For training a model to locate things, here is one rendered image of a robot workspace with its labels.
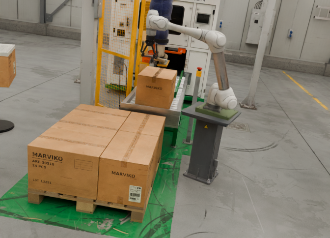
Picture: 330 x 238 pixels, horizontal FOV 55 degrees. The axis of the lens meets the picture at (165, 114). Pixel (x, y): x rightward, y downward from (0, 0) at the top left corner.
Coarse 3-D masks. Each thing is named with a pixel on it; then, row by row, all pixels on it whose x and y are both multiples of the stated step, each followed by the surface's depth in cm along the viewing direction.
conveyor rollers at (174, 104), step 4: (176, 76) 576; (176, 80) 543; (176, 84) 517; (180, 84) 524; (180, 92) 473; (176, 96) 448; (132, 100) 409; (176, 100) 431; (172, 104) 414; (176, 104) 414; (172, 108) 397; (176, 108) 397
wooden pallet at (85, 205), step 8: (152, 184) 316; (32, 192) 270; (40, 192) 269; (48, 192) 268; (32, 200) 273; (40, 200) 275; (72, 200) 268; (80, 200) 267; (88, 200) 266; (96, 200) 265; (80, 208) 270; (88, 208) 269; (120, 208) 265; (128, 208) 264; (136, 208) 263; (144, 208) 270; (136, 216) 266
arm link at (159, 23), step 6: (156, 18) 254; (162, 18) 253; (150, 24) 262; (156, 24) 253; (162, 24) 253; (168, 24) 260; (174, 24) 266; (162, 30) 262; (174, 30) 269; (180, 30) 274; (186, 30) 281; (192, 30) 286; (198, 30) 288; (192, 36) 290; (198, 36) 289
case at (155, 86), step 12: (144, 72) 380; (156, 72) 388; (168, 72) 397; (144, 84) 367; (156, 84) 365; (168, 84) 363; (144, 96) 371; (156, 96) 369; (168, 96) 367; (168, 108) 378
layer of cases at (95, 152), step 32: (64, 128) 296; (96, 128) 306; (128, 128) 315; (160, 128) 326; (32, 160) 260; (64, 160) 257; (96, 160) 254; (128, 160) 253; (64, 192) 266; (96, 192) 263; (128, 192) 259
